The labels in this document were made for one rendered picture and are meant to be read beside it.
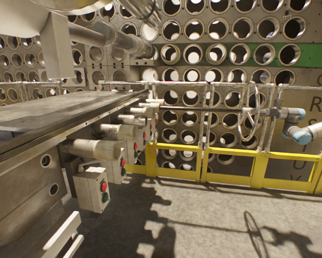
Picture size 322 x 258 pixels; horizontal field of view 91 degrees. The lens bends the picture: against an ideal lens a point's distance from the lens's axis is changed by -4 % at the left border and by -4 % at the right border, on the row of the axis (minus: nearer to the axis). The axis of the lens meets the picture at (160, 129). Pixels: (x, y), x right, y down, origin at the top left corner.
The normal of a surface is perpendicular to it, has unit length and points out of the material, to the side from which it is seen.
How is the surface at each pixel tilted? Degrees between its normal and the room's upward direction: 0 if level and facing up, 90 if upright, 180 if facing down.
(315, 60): 90
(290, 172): 90
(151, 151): 90
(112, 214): 0
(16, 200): 90
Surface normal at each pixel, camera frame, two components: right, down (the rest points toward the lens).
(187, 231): 0.00, -0.95
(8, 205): 0.98, 0.07
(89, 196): -0.19, 0.32
